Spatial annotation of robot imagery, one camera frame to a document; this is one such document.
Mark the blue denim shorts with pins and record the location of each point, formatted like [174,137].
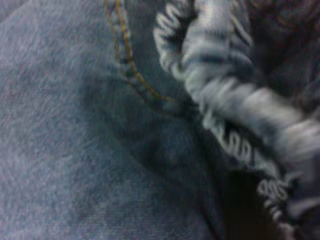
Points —
[100,125]

